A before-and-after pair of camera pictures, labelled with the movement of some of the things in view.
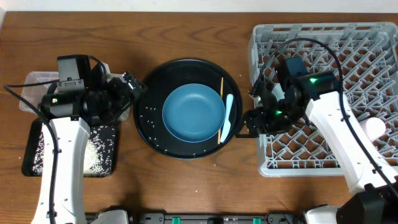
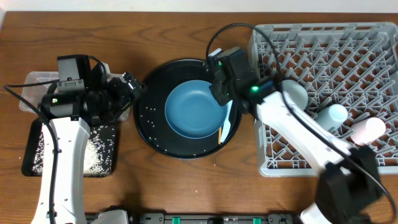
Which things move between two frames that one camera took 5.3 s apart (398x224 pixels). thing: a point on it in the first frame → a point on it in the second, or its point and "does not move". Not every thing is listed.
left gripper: x=127 y=96 does not move
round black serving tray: x=164 y=78 does not move
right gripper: x=264 y=127 → x=216 y=88
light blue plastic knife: x=229 y=102 does not move
